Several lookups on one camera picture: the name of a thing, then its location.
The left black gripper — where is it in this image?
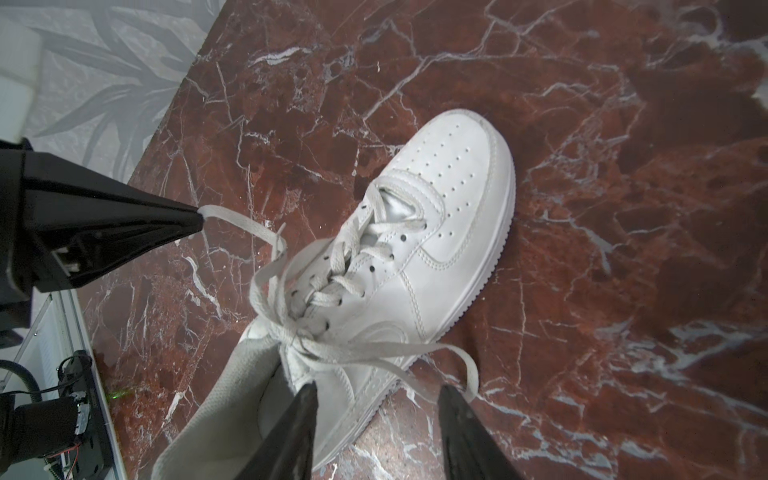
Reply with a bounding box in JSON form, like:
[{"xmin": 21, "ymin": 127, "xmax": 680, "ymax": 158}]
[{"xmin": 1, "ymin": 138, "xmax": 204, "ymax": 348}]

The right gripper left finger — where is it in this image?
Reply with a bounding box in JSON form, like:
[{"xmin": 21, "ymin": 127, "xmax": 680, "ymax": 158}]
[{"xmin": 235, "ymin": 382, "xmax": 318, "ymax": 480}]

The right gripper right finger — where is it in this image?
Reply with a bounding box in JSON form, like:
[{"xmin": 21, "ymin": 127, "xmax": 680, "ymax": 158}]
[{"xmin": 438, "ymin": 385, "xmax": 524, "ymax": 480}]

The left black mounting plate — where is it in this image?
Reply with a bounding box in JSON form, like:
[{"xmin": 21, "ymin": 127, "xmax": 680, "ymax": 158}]
[{"xmin": 57, "ymin": 350, "xmax": 114, "ymax": 479}]

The white sneaker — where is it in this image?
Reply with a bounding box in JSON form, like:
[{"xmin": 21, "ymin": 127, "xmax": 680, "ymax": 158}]
[{"xmin": 152, "ymin": 109, "xmax": 516, "ymax": 479}]

